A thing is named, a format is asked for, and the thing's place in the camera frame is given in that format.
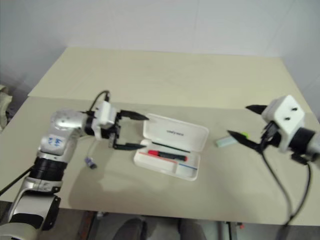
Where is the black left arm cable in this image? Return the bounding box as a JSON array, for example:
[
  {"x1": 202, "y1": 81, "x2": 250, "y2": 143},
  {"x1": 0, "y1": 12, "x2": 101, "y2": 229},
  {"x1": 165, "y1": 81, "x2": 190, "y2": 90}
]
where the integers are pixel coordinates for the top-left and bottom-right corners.
[{"x1": 87, "y1": 90, "x2": 111, "y2": 115}]

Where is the pale green cloth bundle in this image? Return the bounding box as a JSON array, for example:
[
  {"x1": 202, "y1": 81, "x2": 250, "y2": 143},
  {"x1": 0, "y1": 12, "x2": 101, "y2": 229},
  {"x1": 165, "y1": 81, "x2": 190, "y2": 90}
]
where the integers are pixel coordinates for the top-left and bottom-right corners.
[{"x1": 0, "y1": 84, "x2": 14, "y2": 131}]

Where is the pale blue eraser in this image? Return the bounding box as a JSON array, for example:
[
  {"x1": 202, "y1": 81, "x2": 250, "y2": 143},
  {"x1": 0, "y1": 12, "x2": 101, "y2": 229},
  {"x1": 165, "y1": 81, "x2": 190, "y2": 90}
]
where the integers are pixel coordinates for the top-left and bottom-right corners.
[{"x1": 215, "y1": 136, "x2": 237, "y2": 148}]

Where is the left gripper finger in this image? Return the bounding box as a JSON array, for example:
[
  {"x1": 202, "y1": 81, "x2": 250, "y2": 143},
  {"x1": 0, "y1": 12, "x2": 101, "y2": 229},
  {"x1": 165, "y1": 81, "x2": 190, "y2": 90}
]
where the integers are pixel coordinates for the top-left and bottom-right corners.
[
  {"x1": 120, "y1": 109, "x2": 151, "y2": 121},
  {"x1": 112, "y1": 142, "x2": 147, "y2": 151}
]

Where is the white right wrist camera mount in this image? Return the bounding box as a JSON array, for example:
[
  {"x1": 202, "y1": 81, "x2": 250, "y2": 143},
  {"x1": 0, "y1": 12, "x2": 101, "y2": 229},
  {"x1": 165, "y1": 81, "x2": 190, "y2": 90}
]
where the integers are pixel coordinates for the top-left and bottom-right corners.
[{"x1": 260, "y1": 94, "x2": 307, "y2": 154}]

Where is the white plastic pencil case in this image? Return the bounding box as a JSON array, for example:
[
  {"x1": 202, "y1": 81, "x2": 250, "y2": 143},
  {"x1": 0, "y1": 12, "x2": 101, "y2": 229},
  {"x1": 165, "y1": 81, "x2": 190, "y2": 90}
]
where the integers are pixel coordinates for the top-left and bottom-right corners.
[{"x1": 133, "y1": 113, "x2": 210, "y2": 182}]

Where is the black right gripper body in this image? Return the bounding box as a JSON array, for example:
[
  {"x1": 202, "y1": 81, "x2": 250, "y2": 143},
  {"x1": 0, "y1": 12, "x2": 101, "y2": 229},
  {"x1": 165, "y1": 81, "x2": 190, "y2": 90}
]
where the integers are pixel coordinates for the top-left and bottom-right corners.
[{"x1": 259, "y1": 120, "x2": 283, "y2": 151}]

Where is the small purple plug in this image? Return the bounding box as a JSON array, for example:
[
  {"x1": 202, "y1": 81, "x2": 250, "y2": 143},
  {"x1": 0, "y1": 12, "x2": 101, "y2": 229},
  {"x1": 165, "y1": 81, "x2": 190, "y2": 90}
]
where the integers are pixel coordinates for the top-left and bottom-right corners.
[{"x1": 84, "y1": 155, "x2": 98, "y2": 169}]

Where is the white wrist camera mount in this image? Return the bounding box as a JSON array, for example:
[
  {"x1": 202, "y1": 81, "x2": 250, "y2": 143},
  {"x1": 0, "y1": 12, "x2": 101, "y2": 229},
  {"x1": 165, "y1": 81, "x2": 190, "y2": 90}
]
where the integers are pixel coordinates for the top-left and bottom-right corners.
[
  {"x1": 260, "y1": 94, "x2": 307, "y2": 154},
  {"x1": 92, "y1": 100, "x2": 119, "y2": 140}
]

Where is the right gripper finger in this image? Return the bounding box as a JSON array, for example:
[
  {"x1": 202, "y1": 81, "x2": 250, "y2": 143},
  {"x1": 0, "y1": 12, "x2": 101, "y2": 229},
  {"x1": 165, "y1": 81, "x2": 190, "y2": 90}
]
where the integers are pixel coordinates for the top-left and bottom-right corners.
[
  {"x1": 226, "y1": 130, "x2": 264, "y2": 154},
  {"x1": 245, "y1": 104, "x2": 268, "y2": 117}
]

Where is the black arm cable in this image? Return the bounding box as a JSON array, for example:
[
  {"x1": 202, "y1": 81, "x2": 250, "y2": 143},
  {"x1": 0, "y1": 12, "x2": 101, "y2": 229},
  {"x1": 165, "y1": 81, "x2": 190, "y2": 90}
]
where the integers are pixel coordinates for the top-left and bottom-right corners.
[
  {"x1": 87, "y1": 90, "x2": 111, "y2": 115},
  {"x1": 258, "y1": 149, "x2": 313, "y2": 227}
]

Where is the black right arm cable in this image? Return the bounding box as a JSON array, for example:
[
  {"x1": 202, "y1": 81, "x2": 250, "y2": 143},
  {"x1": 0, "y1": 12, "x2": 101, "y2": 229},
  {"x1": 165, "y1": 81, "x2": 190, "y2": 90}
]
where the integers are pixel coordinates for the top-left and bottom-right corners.
[{"x1": 258, "y1": 149, "x2": 313, "y2": 227}]

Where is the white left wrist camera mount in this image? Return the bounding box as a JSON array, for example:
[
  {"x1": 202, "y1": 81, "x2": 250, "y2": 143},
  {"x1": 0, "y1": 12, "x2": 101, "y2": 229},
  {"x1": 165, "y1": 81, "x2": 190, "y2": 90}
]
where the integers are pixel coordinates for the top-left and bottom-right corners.
[{"x1": 92, "y1": 100, "x2": 119, "y2": 140}]

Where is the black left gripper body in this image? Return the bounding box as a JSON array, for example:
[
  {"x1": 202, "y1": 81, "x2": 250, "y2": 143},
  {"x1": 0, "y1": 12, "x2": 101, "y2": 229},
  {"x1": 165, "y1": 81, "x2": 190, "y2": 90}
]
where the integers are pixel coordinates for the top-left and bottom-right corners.
[{"x1": 101, "y1": 110, "x2": 124, "y2": 150}]

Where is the red marker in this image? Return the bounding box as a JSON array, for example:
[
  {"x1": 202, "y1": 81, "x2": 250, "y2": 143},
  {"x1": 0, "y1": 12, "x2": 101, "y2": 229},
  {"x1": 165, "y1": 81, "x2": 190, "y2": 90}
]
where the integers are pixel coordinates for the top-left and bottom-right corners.
[{"x1": 147, "y1": 149, "x2": 188, "y2": 161}]

